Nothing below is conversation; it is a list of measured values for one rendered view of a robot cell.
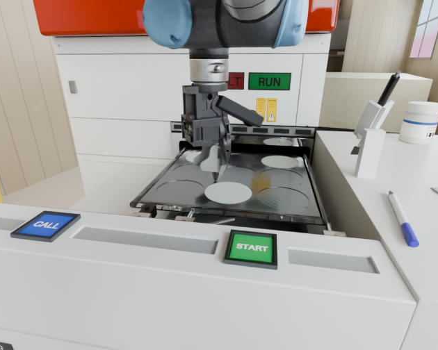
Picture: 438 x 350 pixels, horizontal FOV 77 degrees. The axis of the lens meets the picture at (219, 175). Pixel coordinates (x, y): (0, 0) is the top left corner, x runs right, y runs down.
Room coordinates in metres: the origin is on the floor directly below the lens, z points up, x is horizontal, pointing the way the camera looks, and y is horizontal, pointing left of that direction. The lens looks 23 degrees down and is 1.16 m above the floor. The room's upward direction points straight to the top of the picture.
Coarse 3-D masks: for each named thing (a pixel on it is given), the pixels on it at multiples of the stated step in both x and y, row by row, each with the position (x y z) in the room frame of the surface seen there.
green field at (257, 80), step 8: (256, 80) 0.82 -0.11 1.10; (264, 80) 0.82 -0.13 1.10; (272, 80) 0.82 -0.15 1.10; (280, 80) 0.81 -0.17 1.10; (288, 80) 0.81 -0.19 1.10; (256, 88) 0.82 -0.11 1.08; (264, 88) 0.82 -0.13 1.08; (272, 88) 0.82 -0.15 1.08; (280, 88) 0.81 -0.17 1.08; (288, 88) 0.81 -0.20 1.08
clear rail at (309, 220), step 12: (132, 204) 0.47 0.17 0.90; (144, 204) 0.46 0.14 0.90; (156, 204) 0.46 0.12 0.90; (228, 216) 0.43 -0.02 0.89; (240, 216) 0.43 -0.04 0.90; (252, 216) 0.43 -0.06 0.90; (264, 216) 0.42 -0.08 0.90; (276, 216) 0.42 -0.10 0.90; (288, 216) 0.42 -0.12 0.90; (300, 216) 0.42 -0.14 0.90
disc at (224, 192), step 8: (216, 184) 0.56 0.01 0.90; (224, 184) 0.56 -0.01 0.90; (232, 184) 0.56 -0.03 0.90; (240, 184) 0.56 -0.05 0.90; (208, 192) 0.51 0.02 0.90; (216, 192) 0.51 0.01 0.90; (224, 192) 0.52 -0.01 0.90; (232, 192) 0.52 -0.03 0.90; (240, 192) 0.52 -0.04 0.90; (248, 192) 0.52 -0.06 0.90; (216, 200) 0.48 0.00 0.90; (224, 200) 0.48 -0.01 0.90; (232, 200) 0.48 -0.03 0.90; (240, 200) 0.48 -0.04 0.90
